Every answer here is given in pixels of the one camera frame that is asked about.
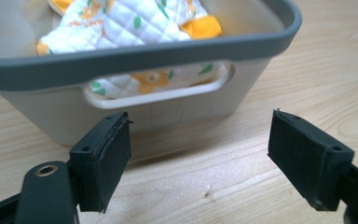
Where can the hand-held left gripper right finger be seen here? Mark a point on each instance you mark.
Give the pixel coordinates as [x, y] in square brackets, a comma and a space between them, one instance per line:
[304, 158]

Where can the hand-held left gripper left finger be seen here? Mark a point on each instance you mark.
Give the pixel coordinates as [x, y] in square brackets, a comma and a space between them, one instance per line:
[101, 163]

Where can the beige basket with grey rim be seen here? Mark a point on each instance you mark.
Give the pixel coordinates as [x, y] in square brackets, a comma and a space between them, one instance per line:
[59, 115]

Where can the white quilted floral cloth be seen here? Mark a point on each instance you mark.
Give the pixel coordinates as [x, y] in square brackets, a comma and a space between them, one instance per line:
[121, 28]

